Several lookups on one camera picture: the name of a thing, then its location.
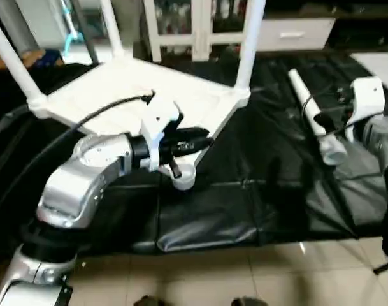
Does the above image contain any white plastic table leg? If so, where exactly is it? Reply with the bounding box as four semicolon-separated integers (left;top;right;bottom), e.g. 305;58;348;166
234;0;268;98
287;68;349;168
99;0;134;63
0;11;49;110

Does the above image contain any white plastic table top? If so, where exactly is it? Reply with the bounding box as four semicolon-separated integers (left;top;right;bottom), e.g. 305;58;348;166
27;56;253;192

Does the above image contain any white sheet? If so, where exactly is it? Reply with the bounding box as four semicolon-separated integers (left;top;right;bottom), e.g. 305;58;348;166
350;51;388;96

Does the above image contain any black work mat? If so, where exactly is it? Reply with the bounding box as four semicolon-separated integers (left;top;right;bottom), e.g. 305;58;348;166
0;51;388;256

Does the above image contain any white low drawer unit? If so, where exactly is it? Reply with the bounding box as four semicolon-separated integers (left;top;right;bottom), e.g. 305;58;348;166
256;18;338;52

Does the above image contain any white glass-door cabinet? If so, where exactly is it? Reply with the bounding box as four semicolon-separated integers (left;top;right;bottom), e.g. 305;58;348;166
143;0;264;63

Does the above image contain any grey metal pole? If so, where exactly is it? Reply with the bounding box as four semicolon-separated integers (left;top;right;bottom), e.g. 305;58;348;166
73;0;100;64

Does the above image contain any blue cardboard box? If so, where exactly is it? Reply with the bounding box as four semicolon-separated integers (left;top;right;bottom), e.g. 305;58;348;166
28;50;66;68

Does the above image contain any black stand leg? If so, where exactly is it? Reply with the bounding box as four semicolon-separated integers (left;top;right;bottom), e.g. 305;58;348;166
371;260;388;276

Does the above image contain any dark robot right foot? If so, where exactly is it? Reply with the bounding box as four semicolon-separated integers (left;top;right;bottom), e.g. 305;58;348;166
231;296;268;306

